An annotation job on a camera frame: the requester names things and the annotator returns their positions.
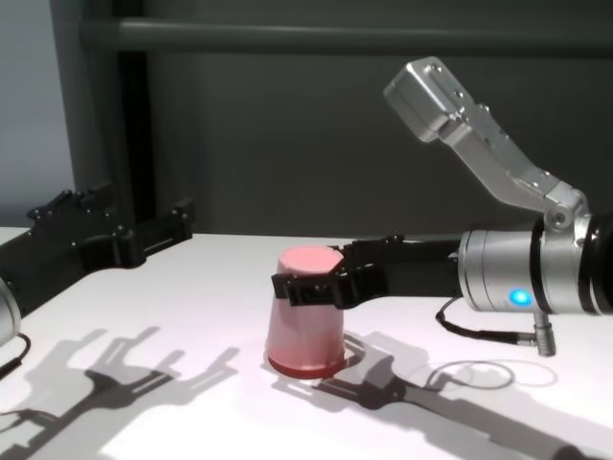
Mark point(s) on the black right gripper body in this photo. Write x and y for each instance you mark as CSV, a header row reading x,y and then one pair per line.
x,y
416,273

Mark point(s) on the grey vertical frame post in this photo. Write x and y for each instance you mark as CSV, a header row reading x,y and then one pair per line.
x,y
91,96

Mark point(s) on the pink plastic cup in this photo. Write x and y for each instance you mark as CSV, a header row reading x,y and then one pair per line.
x,y
304,335

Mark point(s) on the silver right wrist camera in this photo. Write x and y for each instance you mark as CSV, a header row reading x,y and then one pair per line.
x,y
431,100

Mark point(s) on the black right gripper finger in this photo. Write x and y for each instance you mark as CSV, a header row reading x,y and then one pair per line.
x,y
369,246
282,285

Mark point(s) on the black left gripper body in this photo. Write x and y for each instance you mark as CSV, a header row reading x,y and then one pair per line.
x,y
57,249

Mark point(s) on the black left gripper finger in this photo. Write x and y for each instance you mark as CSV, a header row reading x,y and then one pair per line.
x,y
72,206
177,225

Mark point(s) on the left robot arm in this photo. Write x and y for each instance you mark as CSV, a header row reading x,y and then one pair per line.
x,y
7,311

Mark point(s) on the thick grey horizontal frame rail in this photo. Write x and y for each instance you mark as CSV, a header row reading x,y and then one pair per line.
x,y
287,36

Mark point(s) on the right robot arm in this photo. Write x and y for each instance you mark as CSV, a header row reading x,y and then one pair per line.
x,y
498,268

